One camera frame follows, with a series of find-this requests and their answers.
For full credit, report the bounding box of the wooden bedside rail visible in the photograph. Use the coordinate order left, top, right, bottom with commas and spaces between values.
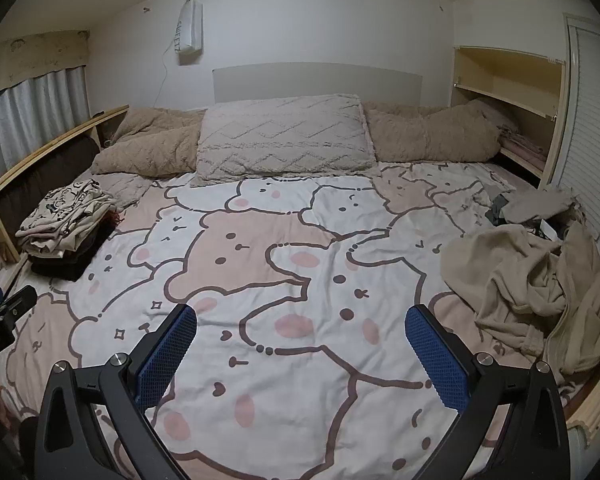
0, 105, 131, 266

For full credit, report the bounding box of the dark brown panel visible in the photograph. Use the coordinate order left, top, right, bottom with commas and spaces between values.
0, 135, 101, 256

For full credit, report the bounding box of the beige textured pillow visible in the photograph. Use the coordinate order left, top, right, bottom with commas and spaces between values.
190, 94, 378, 188

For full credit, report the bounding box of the stack of folded clothes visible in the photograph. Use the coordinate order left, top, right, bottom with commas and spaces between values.
15, 178, 126, 282

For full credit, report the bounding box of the beige patterned valance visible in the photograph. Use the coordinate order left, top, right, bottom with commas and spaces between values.
0, 30, 91, 101

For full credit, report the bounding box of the beige waffle-knit shirt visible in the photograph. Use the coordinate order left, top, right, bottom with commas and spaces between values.
545, 220, 600, 376

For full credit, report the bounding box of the white headboard panel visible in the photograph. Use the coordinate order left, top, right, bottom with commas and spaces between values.
212, 62, 424, 106

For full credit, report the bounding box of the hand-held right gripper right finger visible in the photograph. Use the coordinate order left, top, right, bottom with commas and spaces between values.
404, 303, 571, 480

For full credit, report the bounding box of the white hanging bag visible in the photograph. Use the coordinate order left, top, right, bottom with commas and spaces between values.
174, 0, 204, 56

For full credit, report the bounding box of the beige quilted pillow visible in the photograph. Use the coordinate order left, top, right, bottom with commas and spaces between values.
91, 100, 503, 178

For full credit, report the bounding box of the grey-beige crumpled cloth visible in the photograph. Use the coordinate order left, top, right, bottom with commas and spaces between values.
500, 185, 586, 226

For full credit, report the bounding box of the grey quilted cloth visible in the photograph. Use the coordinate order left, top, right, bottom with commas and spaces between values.
80, 170, 153, 211

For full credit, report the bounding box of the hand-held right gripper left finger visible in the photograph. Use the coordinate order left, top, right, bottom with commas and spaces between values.
32, 302, 198, 480

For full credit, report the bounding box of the folded pink bedding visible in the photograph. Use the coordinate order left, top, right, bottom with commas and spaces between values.
497, 127, 551, 163

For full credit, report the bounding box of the pale curtain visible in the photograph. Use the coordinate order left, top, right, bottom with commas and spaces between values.
0, 65, 93, 201

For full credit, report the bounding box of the bear print blanket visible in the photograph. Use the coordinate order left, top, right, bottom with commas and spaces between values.
0, 160, 596, 480

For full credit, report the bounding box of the wooden bedside shelf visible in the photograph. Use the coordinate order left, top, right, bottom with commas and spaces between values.
452, 45, 568, 186

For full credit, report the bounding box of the pile of unfolded clothes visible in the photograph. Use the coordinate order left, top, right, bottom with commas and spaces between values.
440, 225, 571, 361

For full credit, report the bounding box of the white louvered door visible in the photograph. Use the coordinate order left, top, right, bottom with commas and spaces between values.
550, 15, 600, 241

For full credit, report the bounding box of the dark grey cloth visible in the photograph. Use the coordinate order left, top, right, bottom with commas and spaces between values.
485, 192, 516, 226

